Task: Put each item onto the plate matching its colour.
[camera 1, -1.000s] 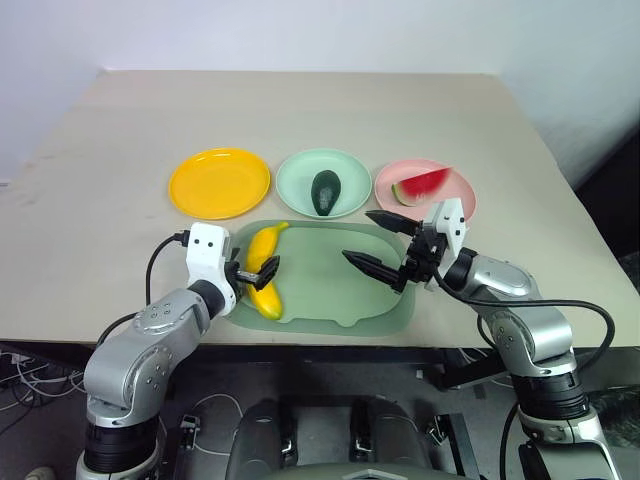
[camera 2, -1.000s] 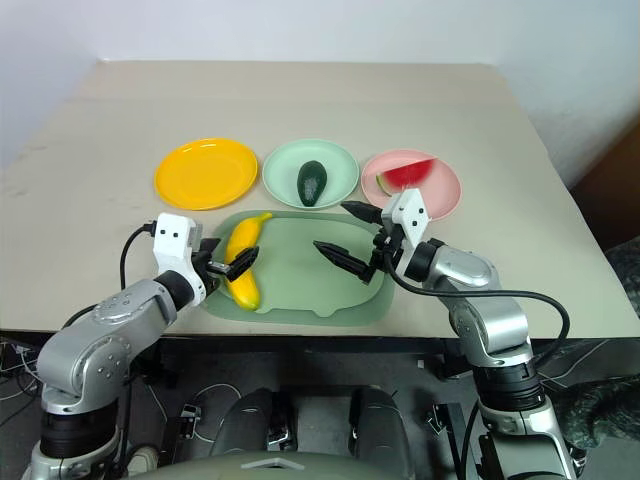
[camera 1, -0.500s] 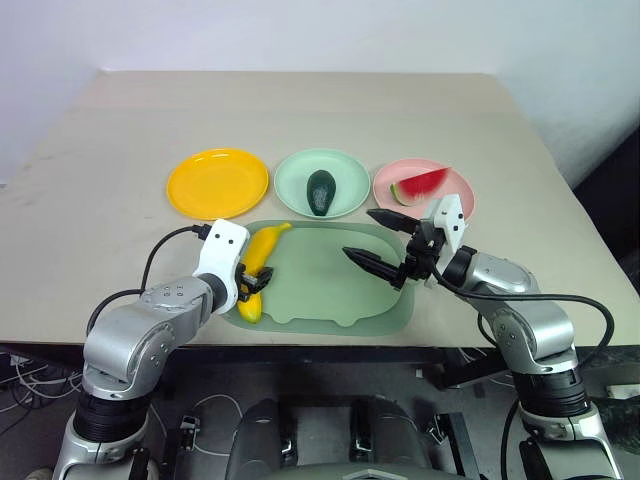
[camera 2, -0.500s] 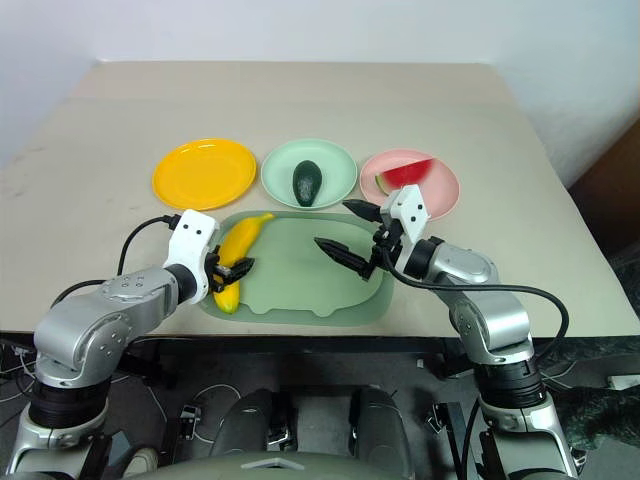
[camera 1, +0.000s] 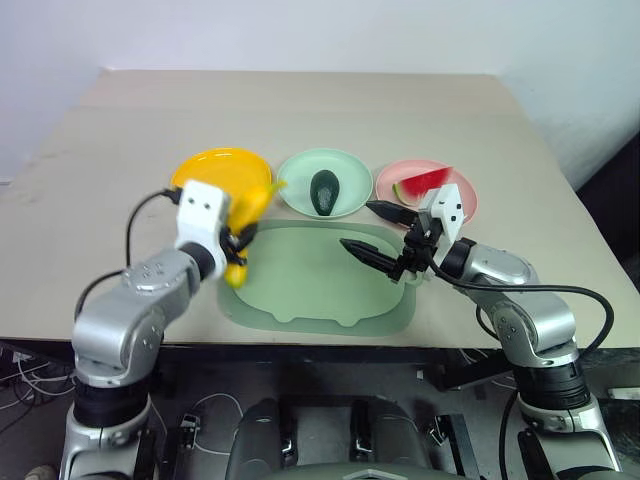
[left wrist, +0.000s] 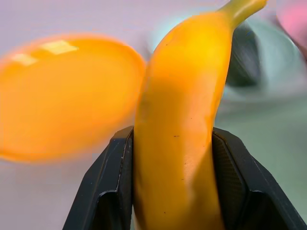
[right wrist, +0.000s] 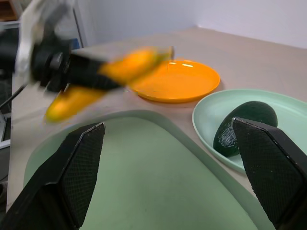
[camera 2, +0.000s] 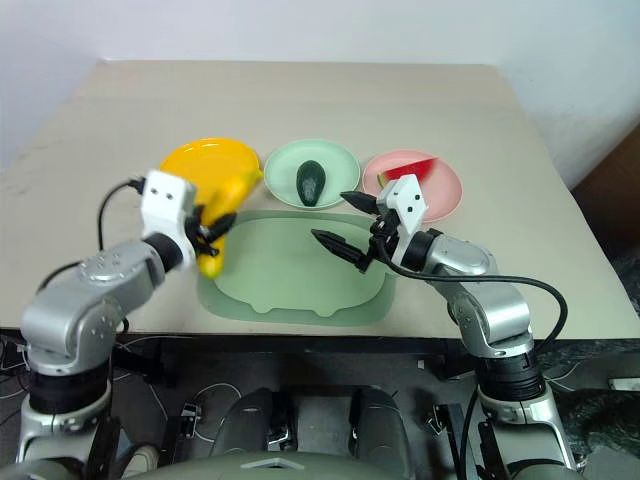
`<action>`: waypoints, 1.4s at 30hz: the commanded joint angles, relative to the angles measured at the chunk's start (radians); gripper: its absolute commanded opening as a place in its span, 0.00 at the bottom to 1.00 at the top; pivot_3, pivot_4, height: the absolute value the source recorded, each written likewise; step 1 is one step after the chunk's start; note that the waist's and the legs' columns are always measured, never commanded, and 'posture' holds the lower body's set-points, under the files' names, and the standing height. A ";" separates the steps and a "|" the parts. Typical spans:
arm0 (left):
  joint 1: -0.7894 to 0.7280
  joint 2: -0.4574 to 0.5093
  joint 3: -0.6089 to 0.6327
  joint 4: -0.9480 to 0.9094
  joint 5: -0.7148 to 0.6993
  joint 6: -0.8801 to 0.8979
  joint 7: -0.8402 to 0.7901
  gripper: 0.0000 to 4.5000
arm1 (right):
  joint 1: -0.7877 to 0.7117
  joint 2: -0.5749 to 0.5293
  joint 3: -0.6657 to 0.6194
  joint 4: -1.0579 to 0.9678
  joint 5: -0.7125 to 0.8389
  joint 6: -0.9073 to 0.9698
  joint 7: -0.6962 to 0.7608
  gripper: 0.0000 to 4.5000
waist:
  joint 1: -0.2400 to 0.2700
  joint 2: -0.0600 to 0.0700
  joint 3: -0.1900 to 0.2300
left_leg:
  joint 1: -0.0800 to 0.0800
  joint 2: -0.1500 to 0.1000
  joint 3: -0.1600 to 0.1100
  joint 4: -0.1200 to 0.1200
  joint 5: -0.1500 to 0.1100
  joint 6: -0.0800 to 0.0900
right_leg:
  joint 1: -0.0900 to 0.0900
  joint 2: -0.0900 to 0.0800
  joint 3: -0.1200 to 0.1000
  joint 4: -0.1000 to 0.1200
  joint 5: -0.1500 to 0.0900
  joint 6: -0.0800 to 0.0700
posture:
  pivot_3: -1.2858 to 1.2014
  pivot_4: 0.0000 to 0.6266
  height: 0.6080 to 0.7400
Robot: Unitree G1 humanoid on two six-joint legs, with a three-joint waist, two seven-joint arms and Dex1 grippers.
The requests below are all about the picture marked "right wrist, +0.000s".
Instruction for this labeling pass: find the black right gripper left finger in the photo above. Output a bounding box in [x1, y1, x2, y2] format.
[0, 122, 106, 230]

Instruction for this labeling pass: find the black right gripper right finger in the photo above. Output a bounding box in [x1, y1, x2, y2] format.
[232, 117, 307, 230]

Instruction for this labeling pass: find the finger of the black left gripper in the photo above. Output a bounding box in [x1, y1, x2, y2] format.
[68, 53, 123, 91]

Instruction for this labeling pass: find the yellow banana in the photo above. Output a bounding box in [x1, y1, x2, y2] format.
[45, 46, 175, 123]

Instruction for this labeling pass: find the light green plate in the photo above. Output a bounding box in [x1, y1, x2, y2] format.
[191, 89, 307, 174]

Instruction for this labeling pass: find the orange plate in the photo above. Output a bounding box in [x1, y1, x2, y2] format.
[128, 59, 221, 104]

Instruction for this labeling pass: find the dark green avocado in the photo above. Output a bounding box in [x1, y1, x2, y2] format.
[213, 101, 278, 158]

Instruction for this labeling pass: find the wooden shelf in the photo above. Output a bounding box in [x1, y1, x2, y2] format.
[0, 0, 24, 22]

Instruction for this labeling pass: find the sage green tray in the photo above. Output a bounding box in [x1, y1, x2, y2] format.
[23, 109, 276, 230]

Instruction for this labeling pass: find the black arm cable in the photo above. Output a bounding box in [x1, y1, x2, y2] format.
[0, 82, 27, 109]

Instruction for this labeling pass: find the white metal frame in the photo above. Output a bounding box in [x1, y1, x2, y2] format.
[0, 112, 12, 150]

